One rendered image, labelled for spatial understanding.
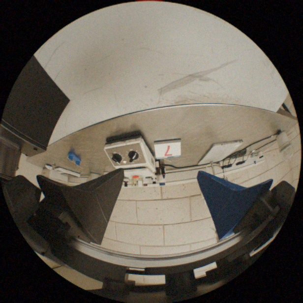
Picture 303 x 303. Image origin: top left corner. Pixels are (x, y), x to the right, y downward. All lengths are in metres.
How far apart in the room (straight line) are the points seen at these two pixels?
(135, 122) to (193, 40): 0.21
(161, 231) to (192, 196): 0.39
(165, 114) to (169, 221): 0.78
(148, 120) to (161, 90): 0.09
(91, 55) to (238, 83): 0.26
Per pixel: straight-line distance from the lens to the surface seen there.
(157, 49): 0.16
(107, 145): 0.31
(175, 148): 0.34
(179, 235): 0.92
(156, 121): 0.24
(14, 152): 0.25
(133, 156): 0.27
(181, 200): 0.83
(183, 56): 0.17
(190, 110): 0.23
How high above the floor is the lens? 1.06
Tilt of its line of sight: 23 degrees down
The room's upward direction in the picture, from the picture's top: 177 degrees clockwise
